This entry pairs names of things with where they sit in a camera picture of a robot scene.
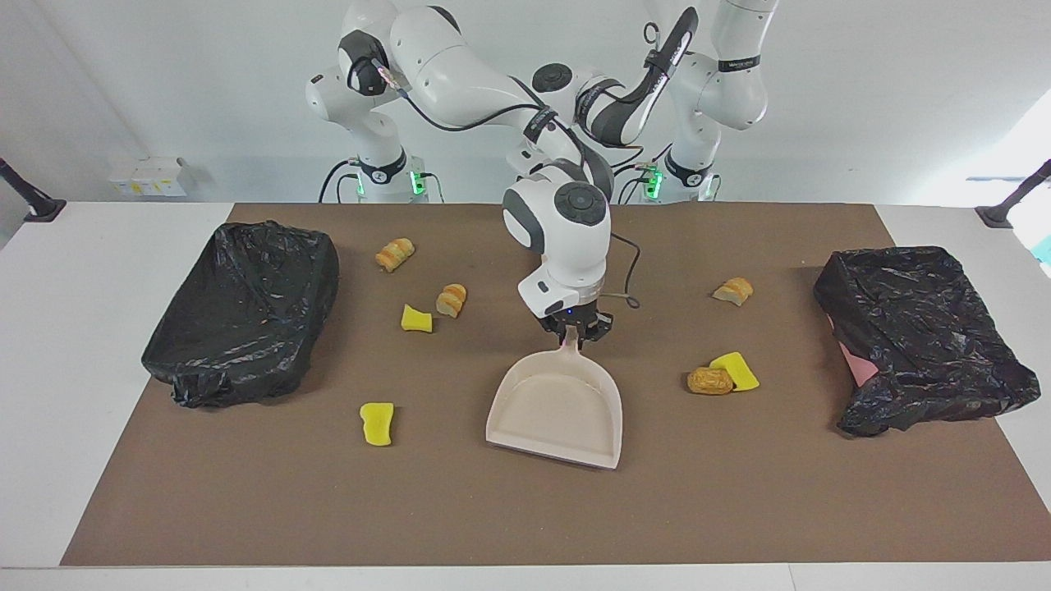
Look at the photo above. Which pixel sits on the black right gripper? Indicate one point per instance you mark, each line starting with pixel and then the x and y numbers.
pixel 575 316

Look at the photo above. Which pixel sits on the beige plastic dustpan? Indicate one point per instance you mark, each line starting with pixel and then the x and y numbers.
pixel 558 410

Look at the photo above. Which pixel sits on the brown oval bun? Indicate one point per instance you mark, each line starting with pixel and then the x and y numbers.
pixel 709 381

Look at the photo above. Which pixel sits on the large yellow sponge piece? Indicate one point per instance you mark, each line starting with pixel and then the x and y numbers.
pixel 743 373

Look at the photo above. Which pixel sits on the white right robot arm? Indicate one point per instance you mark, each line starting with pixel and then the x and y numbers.
pixel 460 74

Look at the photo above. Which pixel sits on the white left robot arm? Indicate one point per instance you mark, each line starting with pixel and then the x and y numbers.
pixel 731 90

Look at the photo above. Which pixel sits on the pink plastic bin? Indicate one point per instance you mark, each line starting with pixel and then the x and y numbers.
pixel 858 365

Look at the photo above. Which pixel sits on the black plastic trash bag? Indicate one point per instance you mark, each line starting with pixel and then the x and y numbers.
pixel 920 328
pixel 246 312

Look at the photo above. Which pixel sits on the small sliced bread piece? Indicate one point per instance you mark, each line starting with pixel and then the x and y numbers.
pixel 451 300

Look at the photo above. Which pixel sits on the small yellow sponge piece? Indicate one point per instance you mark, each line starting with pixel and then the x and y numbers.
pixel 416 318

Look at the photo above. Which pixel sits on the brown table mat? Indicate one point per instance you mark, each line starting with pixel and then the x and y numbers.
pixel 525 509

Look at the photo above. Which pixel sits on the striped croissant bread piece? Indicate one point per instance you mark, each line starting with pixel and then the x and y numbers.
pixel 395 254

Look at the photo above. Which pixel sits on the yellow wavy sponge piece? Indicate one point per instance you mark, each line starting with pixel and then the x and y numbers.
pixel 377 423

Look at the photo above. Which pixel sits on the white wall socket box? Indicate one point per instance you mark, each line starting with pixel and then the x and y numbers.
pixel 152 176

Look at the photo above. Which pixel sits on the black camera stand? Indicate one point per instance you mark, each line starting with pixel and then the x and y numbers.
pixel 1014 199
pixel 29 197

